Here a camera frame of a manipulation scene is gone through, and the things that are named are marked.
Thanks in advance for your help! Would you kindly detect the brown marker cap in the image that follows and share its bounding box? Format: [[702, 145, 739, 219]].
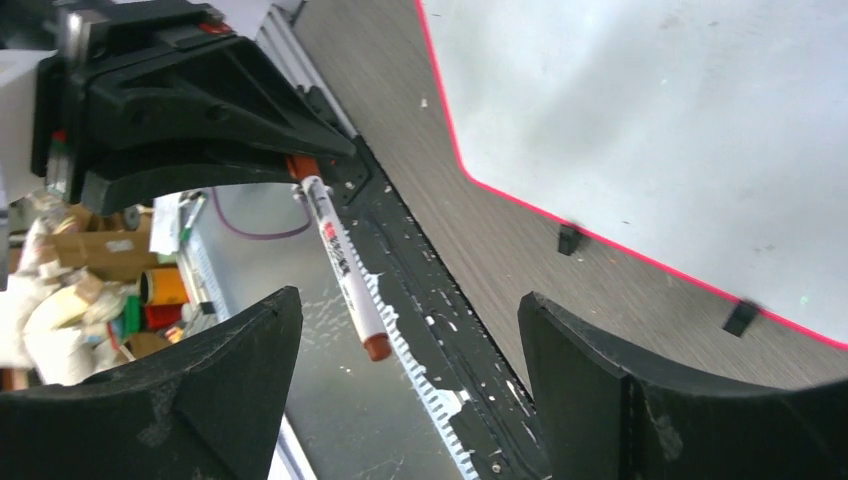
[[286, 155, 322, 182]]

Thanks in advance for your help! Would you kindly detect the white slotted cable duct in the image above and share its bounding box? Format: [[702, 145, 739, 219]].
[[361, 267, 481, 480]]

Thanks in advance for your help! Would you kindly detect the green marker pen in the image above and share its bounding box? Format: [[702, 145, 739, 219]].
[[179, 191, 206, 244]]

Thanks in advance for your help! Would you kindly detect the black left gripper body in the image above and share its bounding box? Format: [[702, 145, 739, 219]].
[[31, 1, 232, 199]]

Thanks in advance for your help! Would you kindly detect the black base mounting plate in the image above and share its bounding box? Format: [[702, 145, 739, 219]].
[[335, 134, 551, 479]]

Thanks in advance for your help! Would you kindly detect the cardboard box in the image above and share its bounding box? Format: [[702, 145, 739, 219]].
[[48, 215, 159, 283]]

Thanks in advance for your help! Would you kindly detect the white whiteboard marker pen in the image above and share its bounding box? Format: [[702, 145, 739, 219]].
[[300, 175, 392, 362]]

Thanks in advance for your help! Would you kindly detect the white plush bag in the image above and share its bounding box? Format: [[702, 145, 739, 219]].
[[1, 218, 127, 385]]

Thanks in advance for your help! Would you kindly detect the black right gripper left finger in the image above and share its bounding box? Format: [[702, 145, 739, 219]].
[[1, 286, 303, 479]]

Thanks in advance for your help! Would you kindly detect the aluminium frame rail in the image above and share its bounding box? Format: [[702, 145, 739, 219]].
[[255, 1, 359, 139]]

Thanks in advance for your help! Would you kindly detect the orange tape roll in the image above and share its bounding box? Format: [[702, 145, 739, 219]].
[[137, 267, 189, 306]]

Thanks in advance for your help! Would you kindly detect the pink-framed whiteboard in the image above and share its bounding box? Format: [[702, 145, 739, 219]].
[[418, 1, 847, 348]]

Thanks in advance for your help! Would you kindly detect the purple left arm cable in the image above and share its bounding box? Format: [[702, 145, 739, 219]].
[[210, 187, 314, 242]]

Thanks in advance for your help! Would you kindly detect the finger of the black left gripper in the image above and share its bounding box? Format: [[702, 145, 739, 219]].
[[82, 37, 354, 158], [79, 155, 294, 215]]

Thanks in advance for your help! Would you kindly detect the black whiteboard foot clip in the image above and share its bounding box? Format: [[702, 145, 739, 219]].
[[722, 300, 761, 337], [557, 225, 584, 256]]

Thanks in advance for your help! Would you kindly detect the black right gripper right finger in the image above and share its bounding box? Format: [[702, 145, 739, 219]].
[[518, 292, 847, 480]]

